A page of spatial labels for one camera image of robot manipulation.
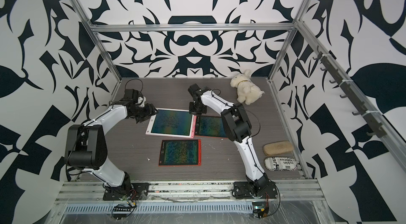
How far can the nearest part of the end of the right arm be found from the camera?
30.1 inches

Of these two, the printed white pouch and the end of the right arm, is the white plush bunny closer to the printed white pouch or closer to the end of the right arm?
the end of the right arm

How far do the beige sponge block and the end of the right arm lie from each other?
38 cm

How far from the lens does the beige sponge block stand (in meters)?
0.85

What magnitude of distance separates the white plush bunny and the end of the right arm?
0.94 ft
